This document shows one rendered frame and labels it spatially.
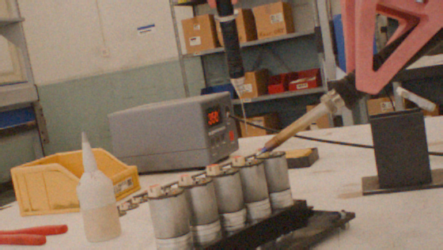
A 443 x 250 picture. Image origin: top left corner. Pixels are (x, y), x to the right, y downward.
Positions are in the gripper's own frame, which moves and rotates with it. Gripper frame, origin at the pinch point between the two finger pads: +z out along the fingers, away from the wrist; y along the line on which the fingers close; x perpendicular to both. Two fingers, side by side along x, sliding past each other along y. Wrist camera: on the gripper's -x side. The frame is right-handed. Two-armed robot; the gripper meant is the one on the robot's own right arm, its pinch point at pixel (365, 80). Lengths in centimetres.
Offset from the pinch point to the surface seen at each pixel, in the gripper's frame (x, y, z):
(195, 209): -9.1, 4.6, 11.8
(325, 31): 31, -186, -24
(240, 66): -9.1, 3.3, 1.8
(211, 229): -7.6, 4.4, 12.9
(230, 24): -10.6, 4.4, -0.5
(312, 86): 80, -419, -9
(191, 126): -10.0, -35.7, 10.6
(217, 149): -5.5, -38.0, 12.7
